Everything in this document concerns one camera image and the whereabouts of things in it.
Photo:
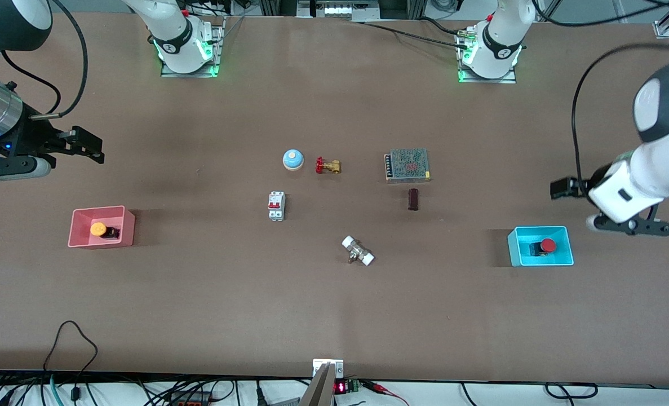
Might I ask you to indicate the metal valve with white caps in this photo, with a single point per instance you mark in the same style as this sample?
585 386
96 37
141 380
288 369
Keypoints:
358 251

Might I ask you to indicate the blue round bell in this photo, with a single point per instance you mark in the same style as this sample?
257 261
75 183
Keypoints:
292 159

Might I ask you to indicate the metal mesh power supply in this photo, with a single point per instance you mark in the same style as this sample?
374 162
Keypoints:
407 165

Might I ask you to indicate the red alligator clip lead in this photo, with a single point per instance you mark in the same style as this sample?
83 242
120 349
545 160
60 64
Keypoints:
382 389

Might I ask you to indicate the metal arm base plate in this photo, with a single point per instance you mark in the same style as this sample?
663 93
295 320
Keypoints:
216 56
509 76

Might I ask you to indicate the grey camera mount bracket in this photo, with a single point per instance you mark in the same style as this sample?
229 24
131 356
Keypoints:
323 383

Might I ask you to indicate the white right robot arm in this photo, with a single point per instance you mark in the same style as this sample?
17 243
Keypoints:
176 39

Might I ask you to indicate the metal corner bracket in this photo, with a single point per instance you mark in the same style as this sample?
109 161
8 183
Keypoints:
663 29

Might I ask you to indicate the yellow push button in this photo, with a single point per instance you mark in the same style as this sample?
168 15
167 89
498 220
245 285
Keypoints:
98 229

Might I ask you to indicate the dark brown cylindrical capacitor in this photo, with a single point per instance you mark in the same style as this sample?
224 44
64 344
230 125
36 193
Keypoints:
413 199

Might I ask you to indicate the pink plastic box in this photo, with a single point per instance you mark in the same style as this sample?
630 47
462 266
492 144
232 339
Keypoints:
83 239

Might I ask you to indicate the blue plastic box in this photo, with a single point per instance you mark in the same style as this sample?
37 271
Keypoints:
523 256

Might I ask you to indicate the small red digit display module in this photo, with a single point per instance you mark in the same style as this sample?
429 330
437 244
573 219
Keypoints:
342 387

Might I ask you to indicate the white circuit breaker red switches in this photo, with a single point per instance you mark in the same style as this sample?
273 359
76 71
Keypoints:
276 206

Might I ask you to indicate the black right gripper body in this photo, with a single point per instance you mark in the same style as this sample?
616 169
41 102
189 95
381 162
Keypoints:
30 137

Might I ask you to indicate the red mushroom push button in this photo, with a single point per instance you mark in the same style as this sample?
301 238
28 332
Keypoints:
546 245

